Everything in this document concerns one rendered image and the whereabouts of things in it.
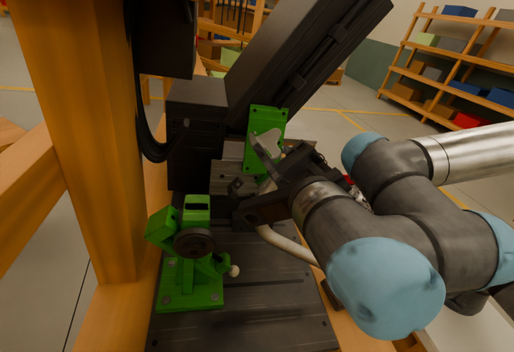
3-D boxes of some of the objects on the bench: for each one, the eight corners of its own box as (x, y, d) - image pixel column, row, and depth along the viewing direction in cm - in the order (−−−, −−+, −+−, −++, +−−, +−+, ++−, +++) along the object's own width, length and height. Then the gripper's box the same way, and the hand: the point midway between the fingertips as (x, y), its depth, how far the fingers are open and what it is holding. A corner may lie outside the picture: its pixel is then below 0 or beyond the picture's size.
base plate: (258, 129, 144) (258, 126, 143) (336, 350, 55) (339, 347, 54) (186, 123, 134) (186, 119, 133) (140, 379, 45) (139, 376, 44)
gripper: (378, 226, 35) (319, 173, 53) (308, 122, 27) (268, 102, 46) (330, 261, 35) (289, 197, 54) (250, 169, 28) (233, 131, 46)
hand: (268, 161), depth 50 cm, fingers open, 14 cm apart
